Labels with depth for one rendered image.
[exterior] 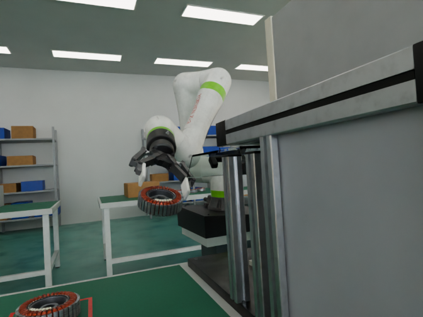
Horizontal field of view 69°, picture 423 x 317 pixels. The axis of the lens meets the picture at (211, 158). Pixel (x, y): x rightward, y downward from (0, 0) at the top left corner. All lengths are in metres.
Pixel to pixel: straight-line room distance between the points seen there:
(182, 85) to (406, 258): 1.25
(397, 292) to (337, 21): 0.36
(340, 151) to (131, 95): 7.26
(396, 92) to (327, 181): 0.12
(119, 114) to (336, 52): 7.01
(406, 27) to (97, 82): 7.26
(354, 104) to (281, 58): 0.32
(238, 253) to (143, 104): 7.01
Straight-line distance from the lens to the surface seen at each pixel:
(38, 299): 0.77
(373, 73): 0.31
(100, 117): 7.36
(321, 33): 0.54
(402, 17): 0.45
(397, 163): 0.31
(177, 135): 1.07
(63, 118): 7.37
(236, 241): 0.61
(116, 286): 0.86
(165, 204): 0.75
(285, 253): 0.46
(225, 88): 1.35
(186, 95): 1.45
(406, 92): 0.29
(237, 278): 0.63
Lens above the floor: 1.03
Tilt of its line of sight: 2 degrees up
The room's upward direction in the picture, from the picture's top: 3 degrees counter-clockwise
